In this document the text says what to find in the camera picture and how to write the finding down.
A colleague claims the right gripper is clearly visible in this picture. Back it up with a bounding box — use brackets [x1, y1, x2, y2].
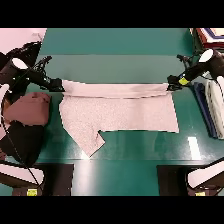
[166, 74, 184, 92]

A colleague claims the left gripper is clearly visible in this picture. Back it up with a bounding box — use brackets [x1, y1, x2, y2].
[49, 77, 66, 93]

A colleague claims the pink T-shirt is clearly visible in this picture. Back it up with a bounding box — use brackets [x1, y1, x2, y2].
[58, 79, 181, 158]

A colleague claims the blue garment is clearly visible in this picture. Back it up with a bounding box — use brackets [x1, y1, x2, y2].
[193, 81, 218, 138]

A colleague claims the maroon garment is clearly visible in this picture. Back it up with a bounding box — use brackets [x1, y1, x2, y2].
[2, 91, 53, 127]

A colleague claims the white garment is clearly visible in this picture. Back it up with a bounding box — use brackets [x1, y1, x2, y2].
[204, 76, 224, 140]

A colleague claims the red garment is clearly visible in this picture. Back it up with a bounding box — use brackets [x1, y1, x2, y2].
[194, 28, 224, 51]

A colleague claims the pale pink garment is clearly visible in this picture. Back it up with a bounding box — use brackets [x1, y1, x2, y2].
[0, 28, 48, 55]

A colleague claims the black garment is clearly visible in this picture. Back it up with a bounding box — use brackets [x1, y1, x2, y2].
[0, 120, 47, 167]

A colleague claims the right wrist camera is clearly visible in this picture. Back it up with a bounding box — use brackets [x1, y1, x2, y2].
[176, 54, 194, 69]

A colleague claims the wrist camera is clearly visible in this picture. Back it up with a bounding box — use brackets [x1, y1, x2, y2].
[33, 55, 53, 72]
[176, 54, 194, 69]

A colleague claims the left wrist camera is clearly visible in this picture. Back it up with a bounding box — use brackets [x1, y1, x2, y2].
[33, 55, 53, 72]

